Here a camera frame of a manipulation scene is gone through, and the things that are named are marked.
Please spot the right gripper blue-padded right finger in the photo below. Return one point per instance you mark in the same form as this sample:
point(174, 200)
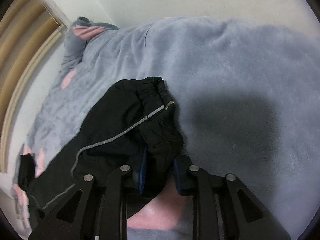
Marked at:
point(182, 176)

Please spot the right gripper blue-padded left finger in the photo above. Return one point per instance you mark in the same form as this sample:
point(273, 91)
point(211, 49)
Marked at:
point(140, 171)

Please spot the grey floral bed blanket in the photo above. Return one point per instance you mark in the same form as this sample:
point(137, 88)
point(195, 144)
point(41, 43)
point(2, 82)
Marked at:
point(246, 100)

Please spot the black hooded jacket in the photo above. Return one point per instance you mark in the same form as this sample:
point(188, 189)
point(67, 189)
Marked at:
point(133, 115)

